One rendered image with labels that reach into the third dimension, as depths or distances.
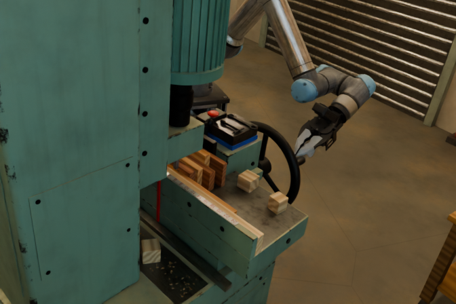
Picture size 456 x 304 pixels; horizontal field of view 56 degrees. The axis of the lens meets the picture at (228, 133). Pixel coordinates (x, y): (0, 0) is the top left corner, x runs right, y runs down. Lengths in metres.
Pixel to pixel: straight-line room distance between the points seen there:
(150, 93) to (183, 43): 0.11
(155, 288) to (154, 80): 0.44
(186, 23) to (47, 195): 0.37
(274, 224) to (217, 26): 0.44
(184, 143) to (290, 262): 1.34
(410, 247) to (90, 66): 2.13
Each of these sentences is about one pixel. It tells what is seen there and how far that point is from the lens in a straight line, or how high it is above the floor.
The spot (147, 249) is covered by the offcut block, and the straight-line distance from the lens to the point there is 0.99.
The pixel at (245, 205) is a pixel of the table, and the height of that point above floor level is 0.90.
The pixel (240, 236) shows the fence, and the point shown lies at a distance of 0.88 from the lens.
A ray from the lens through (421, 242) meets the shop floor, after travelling 2.59.
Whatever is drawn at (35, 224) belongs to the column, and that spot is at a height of 1.07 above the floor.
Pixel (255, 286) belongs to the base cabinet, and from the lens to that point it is 1.16.
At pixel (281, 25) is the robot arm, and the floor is 1.19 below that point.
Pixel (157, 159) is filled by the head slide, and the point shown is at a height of 1.06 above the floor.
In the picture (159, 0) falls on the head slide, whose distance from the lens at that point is 0.74.
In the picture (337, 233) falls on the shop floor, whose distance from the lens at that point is 2.44.
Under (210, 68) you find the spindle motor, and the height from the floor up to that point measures 1.23.
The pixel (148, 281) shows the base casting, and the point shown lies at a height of 0.80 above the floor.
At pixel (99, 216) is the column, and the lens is 0.78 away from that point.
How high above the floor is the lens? 1.53
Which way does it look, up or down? 29 degrees down
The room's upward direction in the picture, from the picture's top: 7 degrees clockwise
